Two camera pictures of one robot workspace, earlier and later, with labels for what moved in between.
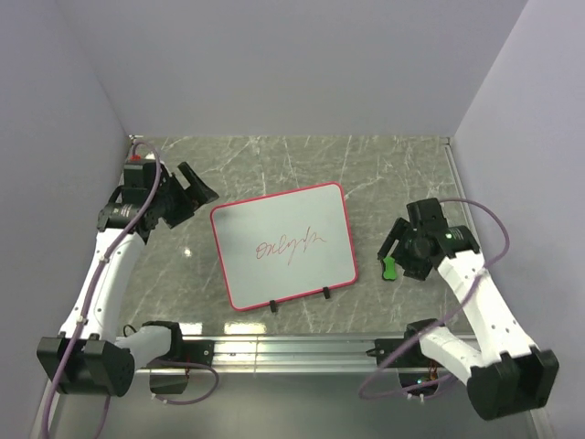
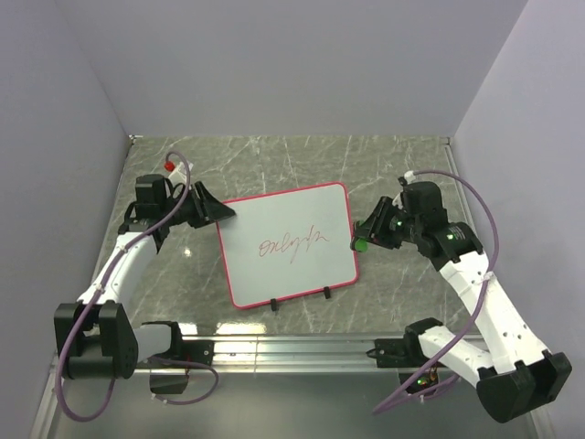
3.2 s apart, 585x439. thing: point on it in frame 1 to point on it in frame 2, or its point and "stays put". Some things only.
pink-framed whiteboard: (285, 244) stays put
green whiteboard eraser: (388, 273) to (361, 245)
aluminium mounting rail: (343, 355) stays put
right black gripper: (414, 269) to (374, 225)
